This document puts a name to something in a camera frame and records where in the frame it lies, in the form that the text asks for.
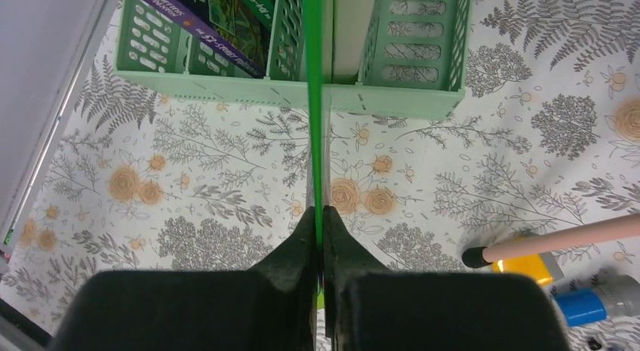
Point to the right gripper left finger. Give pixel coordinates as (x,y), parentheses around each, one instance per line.
(270,306)

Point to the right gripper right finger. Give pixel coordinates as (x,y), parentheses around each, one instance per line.
(368,306)

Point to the blue grey toy piece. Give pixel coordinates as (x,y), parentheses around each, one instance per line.
(618,297)

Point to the purple Treehouse book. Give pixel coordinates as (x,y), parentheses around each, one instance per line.
(228,27)

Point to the green plastic folder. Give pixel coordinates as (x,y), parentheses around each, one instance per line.
(313,25)

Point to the white binder folder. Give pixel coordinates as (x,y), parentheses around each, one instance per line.
(345,30)

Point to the yellow toy block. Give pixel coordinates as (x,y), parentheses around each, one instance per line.
(530,266)

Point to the floral table mat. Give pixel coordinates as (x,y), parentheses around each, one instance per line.
(546,138)

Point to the green desktop file organizer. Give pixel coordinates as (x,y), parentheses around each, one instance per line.
(414,61)

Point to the pink music stand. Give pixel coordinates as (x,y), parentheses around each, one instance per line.
(602,231)

